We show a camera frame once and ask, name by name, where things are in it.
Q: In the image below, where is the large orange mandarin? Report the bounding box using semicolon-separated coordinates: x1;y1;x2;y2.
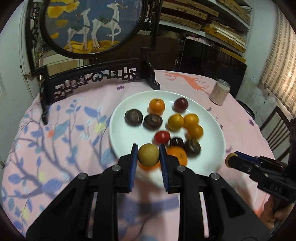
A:
166;146;188;166

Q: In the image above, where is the dark passion fruit small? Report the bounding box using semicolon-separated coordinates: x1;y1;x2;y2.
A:
183;139;201;157

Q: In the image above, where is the tan longan fruit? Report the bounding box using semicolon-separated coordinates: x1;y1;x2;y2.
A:
137;144;159;166
225;153;238;168

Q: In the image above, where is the small orange fruit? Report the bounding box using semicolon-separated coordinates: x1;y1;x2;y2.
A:
187;125;204;140

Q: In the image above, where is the orange kumquat fruit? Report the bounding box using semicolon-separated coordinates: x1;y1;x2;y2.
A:
183;113;199;128

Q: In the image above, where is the person's right hand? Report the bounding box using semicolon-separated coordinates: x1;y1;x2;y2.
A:
260;196;295;230

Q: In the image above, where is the dark cherry on plate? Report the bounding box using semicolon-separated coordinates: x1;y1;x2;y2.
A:
170;137;184;148

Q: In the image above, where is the white oval plate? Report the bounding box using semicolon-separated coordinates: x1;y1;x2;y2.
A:
109;90;225;187

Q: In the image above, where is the dark wooden chair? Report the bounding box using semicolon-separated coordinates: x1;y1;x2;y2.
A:
260;106;291;163

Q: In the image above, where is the red tomato on plate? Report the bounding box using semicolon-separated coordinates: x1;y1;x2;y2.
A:
153;131;171;145

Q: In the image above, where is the yellow fruit on plate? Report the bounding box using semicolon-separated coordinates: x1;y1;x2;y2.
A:
167;113;184;131

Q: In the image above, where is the pink drink can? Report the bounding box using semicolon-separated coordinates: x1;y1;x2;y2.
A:
209;79;231;106

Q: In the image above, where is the dark plum on plate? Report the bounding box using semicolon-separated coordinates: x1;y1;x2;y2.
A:
174;97;189;113

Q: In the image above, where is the mandarin on plate back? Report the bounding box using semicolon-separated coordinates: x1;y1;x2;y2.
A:
148;98;165;115

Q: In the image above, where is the pink printed tablecloth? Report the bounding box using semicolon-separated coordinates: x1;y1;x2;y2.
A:
1;70;273;240

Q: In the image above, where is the dark carved screen stand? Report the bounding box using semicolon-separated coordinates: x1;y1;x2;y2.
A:
25;1;162;125

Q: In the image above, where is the bookshelf with books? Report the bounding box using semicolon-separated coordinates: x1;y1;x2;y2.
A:
160;1;252;63

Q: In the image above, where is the round deer painting screen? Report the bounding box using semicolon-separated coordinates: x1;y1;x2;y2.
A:
40;1;147;59

